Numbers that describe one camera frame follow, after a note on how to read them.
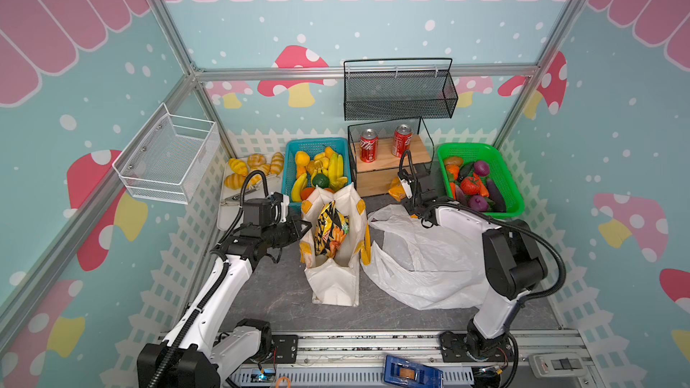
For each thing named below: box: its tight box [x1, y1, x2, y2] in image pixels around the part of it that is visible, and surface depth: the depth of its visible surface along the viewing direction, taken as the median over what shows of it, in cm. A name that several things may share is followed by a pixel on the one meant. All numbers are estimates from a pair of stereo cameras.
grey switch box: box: [528, 352, 588, 380], surface depth 71 cm
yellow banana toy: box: [291, 173, 309, 203], surface depth 107 cm
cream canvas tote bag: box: [299, 183, 372, 307], surface depth 83 cm
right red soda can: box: [392, 123, 414, 159], surface depth 94 cm
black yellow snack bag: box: [314, 199, 350, 259], surface depth 83 cm
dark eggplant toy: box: [486, 178, 507, 213], surface depth 104 cm
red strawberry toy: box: [460, 173, 482, 196], surface depth 107 cm
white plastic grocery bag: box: [361, 203, 492, 311], surface depth 89 cm
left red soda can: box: [359, 128, 380, 164], surface depth 93 cm
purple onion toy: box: [473, 159, 490, 177], surface depth 114 cm
